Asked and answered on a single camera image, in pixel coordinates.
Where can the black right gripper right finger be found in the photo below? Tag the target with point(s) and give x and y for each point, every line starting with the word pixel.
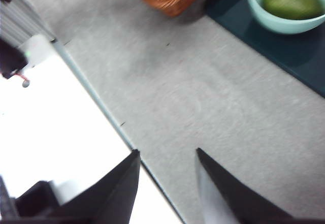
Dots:
pixel 228 198

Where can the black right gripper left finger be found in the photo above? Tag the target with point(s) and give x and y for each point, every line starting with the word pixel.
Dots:
pixel 111 198

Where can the teal ceramic bowl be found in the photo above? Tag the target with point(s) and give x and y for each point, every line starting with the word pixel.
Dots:
pixel 259 13

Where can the green avocado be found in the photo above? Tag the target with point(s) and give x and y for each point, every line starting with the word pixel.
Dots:
pixel 292 3

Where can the dark rectangular tray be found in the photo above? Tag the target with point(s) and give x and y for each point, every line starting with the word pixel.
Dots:
pixel 279 51

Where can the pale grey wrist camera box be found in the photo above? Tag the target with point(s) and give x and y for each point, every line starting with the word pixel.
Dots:
pixel 38 50

